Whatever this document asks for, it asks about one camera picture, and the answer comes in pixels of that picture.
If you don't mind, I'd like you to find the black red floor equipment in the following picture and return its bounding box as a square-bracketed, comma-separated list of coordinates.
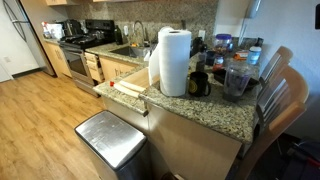
[283, 139, 320, 180]

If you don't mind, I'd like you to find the beige counter base cabinet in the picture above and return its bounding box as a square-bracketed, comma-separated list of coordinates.
[101, 96, 243, 180]

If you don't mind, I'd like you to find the orange snack packet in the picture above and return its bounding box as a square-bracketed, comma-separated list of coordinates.
[232, 49, 250, 62]

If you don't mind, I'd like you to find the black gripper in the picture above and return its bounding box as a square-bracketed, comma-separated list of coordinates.
[314, 3, 320, 30]

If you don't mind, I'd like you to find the steel kitchen sink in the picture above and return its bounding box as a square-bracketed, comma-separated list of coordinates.
[109, 44, 151, 59]

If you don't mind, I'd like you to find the wooden slat-back chair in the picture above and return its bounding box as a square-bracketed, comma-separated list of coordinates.
[229, 64, 310, 180]
[258, 45, 294, 88]

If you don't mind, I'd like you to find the stainless steel stove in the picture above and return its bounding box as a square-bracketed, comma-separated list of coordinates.
[59, 18, 116, 98]

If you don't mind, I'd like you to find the black plastic tray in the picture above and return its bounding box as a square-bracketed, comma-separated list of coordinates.
[213, 68, 261, 92]

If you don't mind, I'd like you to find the purple-lidded clear jar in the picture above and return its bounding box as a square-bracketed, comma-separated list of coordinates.
[213, 33, 234, 56]

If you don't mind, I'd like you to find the clear spray bottle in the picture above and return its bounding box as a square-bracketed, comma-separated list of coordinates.
[40, 21, 51, 39]

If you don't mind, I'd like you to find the black coffee maker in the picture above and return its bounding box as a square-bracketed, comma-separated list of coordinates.
[61, 19, 84, 37]

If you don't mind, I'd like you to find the stainless steel trash can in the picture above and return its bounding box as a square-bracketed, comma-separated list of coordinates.
[73, 109, 153, 180]

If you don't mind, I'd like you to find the wooden kitchen drawer stack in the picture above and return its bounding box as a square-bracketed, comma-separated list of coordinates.
[84, 51, 105, 84]

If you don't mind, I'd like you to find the blue-labelled white bottle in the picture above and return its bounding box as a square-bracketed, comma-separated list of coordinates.
[247, 37, 264, 66]

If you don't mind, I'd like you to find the black mug yellow logo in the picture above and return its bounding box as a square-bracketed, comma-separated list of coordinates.
[188, 71, 212, 98]

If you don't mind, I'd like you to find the clear plastic cup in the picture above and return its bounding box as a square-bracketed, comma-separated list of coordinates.
[222, 59, 253, 103]

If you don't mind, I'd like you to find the stainless steel refrigerator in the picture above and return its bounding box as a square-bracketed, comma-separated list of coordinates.
[1, 0, 56, 77]

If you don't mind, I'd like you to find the dark pepper shaker bottle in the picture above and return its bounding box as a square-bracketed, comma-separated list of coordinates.
[195, 44, 208, 73]

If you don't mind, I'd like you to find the dark dish soap bottle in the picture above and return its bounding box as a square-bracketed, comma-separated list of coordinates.
[114, 25, 124, 46]

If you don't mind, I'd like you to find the white paper towel roll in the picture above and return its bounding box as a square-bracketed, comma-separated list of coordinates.
[147, 26, 193, 98]

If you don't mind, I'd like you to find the red-labelled spice bottle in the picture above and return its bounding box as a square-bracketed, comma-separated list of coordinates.
[212, 54, 225, 72]

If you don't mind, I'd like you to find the curved metal faucet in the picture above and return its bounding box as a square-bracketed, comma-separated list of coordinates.
[132, 19, 148, 48]

